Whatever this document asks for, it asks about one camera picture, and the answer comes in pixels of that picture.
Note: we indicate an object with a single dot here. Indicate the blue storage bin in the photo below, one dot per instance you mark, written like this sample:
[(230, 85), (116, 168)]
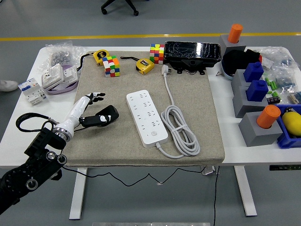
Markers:
[(288, 141)]

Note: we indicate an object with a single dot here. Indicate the orange cylinder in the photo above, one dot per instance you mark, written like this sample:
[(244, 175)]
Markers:
[(268, 116), (235, 33)]

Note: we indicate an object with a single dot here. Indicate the grey block with hole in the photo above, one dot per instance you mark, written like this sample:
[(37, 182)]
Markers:
[(224, 43), (244, 108), (237, 78), (256, 139)]

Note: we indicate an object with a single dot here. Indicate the black table control panel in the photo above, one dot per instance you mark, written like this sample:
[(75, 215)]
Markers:
[(284, 167)]

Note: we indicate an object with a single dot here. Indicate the white table leg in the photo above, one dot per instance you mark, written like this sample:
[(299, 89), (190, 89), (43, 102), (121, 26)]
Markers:
[(245, 193), (78, 195)]

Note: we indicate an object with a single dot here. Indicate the white wall socket panel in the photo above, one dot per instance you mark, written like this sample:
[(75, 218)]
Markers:
[(70, 73), (51, 75)]

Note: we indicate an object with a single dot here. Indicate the white shoe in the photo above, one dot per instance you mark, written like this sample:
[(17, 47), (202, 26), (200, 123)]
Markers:
[(8, 85)]

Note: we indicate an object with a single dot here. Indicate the blue plastic block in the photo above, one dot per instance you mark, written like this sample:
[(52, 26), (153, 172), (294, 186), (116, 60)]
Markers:
[(253, 71), (256, 90)]

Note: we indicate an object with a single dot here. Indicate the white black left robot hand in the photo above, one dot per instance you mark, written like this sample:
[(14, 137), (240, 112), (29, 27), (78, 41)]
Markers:
[(76, 110)]

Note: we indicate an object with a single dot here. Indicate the grey-brown mat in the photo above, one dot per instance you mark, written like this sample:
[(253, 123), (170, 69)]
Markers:
[(113, 146)]

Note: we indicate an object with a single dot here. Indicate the white power strip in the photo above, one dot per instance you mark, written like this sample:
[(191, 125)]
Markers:
[(145, 117)]

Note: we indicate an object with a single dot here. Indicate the yellow tape measure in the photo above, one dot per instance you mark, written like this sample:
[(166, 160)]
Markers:
[(144, 67), (100, 55)]

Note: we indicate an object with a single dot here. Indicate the clear bag of parts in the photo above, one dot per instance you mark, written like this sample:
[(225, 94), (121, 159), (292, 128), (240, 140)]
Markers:
[(295, 97), (285, 81), (275, 55)]

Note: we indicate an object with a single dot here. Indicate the white circuit breaker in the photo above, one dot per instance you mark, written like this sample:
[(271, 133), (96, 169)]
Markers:
[(31, 90)]

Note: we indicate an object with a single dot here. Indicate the glossy black device box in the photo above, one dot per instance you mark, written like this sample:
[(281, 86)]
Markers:
[(188, 50)]

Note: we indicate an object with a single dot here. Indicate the silver bracket under table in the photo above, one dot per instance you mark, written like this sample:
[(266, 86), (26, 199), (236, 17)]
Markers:
[(209, 170)]

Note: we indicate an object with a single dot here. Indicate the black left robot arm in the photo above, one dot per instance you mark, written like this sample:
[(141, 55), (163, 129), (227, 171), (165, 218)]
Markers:
[(35, 164)]

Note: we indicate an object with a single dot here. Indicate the black cloth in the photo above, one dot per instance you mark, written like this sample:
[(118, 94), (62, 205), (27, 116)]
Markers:
[(237, 60)]

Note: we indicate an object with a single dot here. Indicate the black plug adapter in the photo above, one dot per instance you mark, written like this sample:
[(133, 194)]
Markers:
[(113, 111)]

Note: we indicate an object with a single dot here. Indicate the small metal clip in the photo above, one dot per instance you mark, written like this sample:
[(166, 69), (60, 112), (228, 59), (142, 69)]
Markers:
[(219, 74)]

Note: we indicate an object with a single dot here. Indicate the green plastic cylinder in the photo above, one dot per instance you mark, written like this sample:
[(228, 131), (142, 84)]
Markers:
[(274, 85), (267, 81)]

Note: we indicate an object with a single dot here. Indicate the yellow toy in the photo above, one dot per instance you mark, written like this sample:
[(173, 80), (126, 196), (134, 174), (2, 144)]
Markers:
[(292, 122)]

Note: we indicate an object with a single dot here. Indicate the black electronic components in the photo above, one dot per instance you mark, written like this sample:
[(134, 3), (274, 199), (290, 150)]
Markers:
[(274, 99)]

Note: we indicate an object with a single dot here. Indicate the clear bag of metal nuts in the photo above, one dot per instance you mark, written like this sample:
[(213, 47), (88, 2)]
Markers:
[(60, 56)]

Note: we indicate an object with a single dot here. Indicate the colourful puzzle cube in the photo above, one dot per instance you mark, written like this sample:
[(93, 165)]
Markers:
[(111, 67), (157, 54)]

